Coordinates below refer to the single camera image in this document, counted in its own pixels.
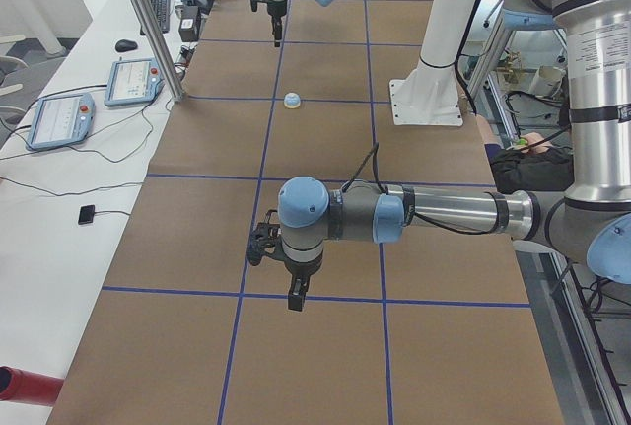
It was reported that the blue and cream bell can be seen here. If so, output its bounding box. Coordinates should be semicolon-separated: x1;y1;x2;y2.
283;92;302;109

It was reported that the blue teach pendant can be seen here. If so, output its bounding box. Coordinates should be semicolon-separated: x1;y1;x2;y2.
26;93;95;151
104;58;164;107

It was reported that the black power adapter box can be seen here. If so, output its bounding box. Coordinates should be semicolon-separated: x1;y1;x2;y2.
178;6;201;42

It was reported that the far blue teach pendant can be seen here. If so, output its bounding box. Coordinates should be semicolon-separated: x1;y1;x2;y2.
104;58;164;107

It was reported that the small black square device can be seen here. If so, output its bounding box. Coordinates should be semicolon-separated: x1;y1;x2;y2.
78;204;96;226

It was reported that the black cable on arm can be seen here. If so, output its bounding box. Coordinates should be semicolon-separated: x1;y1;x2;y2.
341;142;499;236

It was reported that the near blue teach pendant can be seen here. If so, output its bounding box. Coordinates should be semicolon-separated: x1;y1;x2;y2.
26;93;95;151

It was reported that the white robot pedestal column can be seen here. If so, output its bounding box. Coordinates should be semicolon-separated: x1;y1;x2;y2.
389;0;476;127

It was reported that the black keyboard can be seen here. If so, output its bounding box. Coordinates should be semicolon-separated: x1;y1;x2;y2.
149;0;171;34

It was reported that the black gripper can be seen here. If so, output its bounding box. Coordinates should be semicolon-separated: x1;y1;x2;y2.
286;263;320;311
267;0;287;46

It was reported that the seated person in black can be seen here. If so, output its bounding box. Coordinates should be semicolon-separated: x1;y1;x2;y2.
476;115;575;194

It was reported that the red cylinder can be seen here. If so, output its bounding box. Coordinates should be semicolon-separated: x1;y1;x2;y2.
1;366;64;406

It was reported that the aluminium frame post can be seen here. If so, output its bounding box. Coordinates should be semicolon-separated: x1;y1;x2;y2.
130;0;184;103

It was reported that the black computer mouse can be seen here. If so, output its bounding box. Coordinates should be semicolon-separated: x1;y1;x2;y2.
114;39;138;53

